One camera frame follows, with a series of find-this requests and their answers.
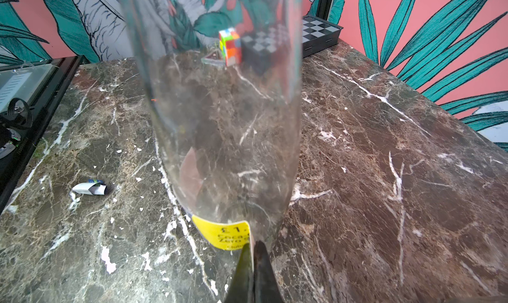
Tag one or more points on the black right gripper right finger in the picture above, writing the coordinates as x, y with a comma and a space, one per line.
265, 286

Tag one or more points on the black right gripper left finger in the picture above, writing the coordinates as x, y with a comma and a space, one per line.
241, 287

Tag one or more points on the yellow blue price label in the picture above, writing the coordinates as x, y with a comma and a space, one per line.
227, 237

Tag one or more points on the glass bottle yellow price label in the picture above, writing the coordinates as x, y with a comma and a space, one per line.
229, 137

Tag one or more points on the black white chessboard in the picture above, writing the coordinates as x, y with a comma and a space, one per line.
317, 35

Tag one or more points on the colourful rubiks cube on table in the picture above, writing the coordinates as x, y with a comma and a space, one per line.
230, 46

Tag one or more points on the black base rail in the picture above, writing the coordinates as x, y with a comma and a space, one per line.
30, 95

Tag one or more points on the black left frame post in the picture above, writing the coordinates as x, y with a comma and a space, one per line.
323, 9

